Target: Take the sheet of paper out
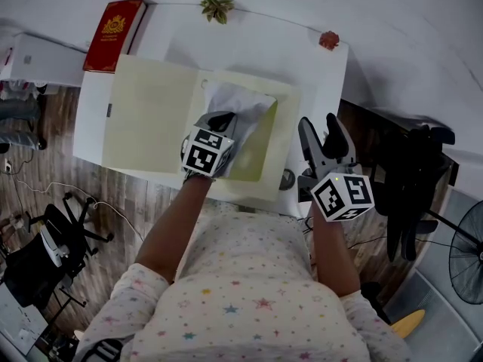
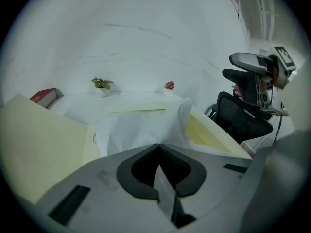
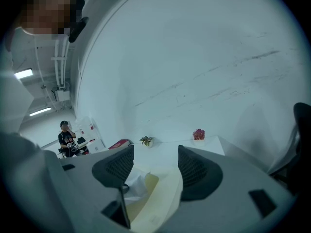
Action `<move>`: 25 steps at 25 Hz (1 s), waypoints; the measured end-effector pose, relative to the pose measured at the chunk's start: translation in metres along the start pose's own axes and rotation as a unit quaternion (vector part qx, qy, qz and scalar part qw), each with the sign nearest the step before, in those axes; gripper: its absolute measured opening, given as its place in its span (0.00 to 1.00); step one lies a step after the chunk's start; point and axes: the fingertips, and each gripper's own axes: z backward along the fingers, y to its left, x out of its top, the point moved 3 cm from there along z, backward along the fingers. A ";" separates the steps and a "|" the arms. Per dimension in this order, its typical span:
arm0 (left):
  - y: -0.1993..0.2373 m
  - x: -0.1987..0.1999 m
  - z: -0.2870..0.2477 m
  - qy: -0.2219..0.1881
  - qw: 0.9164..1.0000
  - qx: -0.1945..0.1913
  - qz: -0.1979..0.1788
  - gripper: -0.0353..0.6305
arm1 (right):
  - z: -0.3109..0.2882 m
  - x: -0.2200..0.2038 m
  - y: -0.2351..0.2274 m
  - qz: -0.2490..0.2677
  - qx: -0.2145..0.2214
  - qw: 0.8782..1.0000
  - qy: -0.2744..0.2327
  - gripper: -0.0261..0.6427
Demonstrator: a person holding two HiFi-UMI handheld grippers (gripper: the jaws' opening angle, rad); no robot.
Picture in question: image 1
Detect white device on chair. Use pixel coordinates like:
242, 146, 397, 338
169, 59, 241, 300
38, 225, 71, 268

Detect black and white strap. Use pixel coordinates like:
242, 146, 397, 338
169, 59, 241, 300
84, 338, 124, 362

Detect black high-back office chair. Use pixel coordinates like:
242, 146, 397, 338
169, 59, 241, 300
371, 124, 456, 262

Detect yellow board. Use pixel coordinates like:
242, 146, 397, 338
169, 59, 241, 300
389, 308, 426, 340

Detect white cabinet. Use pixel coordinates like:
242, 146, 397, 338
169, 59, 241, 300
0, 32, 88, 88

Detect black swivel chair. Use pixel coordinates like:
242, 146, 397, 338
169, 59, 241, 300
0, 192, 115, 311

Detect person's right forearm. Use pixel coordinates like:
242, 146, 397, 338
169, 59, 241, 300
310, 201, 360, 298

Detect small green plant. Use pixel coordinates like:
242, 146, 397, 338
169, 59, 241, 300
199, 0, 236, 26

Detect white floor cable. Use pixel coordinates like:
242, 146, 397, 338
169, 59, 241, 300
7, 171, 145, 243

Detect white cloth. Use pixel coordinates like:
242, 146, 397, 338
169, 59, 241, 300
203, 81, 271, 181

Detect cream folder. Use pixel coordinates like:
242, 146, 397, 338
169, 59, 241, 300
101, 54, 303, 203

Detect round black desk grommet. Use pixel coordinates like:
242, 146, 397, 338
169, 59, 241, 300
278, 167, 297, 192

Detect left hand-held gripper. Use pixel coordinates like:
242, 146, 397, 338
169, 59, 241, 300
181, 110, 239, 179

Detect small red flower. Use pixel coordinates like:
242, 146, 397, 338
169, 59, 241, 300
318, 30, 340, 52

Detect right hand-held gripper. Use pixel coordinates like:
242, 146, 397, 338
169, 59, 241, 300
297, 112, 376, 223

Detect person's left forearm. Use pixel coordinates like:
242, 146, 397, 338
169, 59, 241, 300
134, 175, 213, 284

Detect black standing fan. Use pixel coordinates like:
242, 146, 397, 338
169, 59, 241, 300
426, 199, 483, 305

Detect red hardcover book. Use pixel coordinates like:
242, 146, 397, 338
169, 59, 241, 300
82, 0, 148, 75

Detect star print pyjamas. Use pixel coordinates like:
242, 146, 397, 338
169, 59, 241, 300
75, 199, 413, 362

